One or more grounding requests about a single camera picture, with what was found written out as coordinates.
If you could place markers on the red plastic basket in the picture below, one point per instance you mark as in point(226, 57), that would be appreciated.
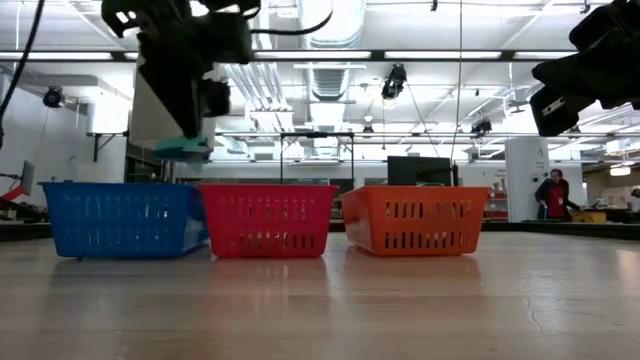
point(267, 220)

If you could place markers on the black computer monitor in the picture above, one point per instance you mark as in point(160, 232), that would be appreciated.
point(417, 170)

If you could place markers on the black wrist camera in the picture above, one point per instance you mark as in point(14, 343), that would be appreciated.
point(232, 35)
point(610, 22)

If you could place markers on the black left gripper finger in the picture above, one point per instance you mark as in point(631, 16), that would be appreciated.
point(216, 99)
point(182, 100)

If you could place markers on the grey monitor on red arm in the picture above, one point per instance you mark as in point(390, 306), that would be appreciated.
point(27, 177)

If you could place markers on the white pillar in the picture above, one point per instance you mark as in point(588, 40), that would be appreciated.
point(522, 175)

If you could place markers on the silver ceiling duct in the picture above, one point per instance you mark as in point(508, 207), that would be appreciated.
point(332, 80)

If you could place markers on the black aluminium table frame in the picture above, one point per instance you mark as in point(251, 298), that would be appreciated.
point(575, 230)

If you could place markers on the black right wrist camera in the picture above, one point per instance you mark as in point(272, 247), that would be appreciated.
point(610, 22)

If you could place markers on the blue plastic basket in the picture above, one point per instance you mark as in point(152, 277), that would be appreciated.
point(120, 220)

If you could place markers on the black hanging spotlight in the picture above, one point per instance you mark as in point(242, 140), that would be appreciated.
point(481, 126)
point(53, 97)
point(395, 82)

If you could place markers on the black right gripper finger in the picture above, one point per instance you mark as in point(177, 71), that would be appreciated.
point(552, 117)

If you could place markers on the person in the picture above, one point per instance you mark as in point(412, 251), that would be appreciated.
point(636, 200)
point(556, 197)

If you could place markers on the orange plastic basket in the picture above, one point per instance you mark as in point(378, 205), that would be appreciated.
point(415, 220)

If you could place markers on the teal stapler remover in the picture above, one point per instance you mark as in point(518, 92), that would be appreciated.
point(180, 149)

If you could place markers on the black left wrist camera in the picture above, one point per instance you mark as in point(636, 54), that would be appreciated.
point(232, 35)

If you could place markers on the long ceiling light strip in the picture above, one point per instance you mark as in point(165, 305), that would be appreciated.
point(442, 54)
point(60, 56)
point(312, 54)

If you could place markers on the yellow bin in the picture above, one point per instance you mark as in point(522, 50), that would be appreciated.
point(590, 217)

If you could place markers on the white wall cabinet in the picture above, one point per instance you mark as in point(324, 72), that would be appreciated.
point(107, 116)

